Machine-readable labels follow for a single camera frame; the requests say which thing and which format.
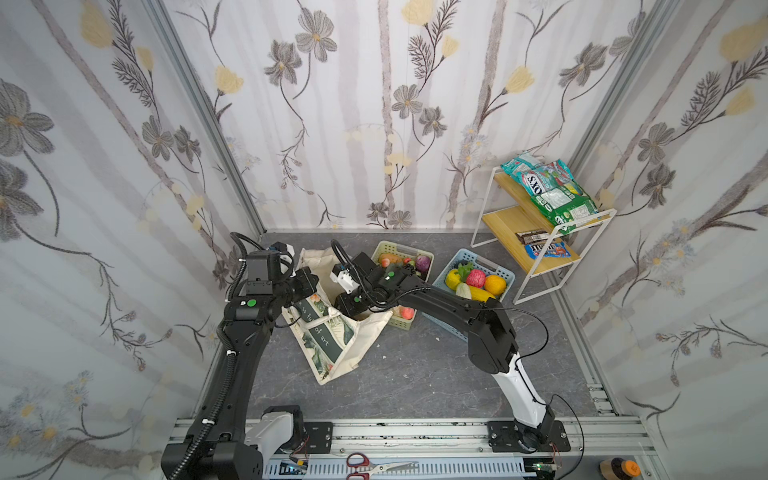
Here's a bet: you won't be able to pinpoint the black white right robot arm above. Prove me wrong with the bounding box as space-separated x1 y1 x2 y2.
331 240 559 453

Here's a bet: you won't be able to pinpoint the black corrugated cable conduit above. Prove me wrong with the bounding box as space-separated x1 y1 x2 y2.
166 350 238 480

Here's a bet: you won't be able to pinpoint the light blue plastic basket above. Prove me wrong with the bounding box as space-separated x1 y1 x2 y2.
422 247 516 344

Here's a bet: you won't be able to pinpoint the white metal wooden shelf rack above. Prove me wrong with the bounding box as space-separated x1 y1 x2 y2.
470 167 617 305

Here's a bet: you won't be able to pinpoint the light green plastic basket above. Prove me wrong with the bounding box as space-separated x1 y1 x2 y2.
372 240 435 331

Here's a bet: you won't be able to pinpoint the red handled scissors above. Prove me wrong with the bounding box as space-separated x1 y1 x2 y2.
346 452 419 480

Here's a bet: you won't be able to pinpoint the purple toy cabbage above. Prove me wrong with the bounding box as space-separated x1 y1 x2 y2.
415 255 432 272

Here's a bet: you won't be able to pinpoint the brown candy bag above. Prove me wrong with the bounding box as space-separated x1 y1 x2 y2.
516 230 549 245

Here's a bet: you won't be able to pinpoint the pink red toy strawberry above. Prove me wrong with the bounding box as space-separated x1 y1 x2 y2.
465 269 487 289

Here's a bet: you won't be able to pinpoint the green snack bag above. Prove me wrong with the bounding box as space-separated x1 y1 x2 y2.
501 153 599 234

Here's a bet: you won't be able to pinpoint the cream canvas grocery bag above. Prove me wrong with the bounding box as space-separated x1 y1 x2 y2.
282 248 393 385

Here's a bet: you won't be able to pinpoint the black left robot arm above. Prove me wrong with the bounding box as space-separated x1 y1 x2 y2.
161 267 319 479

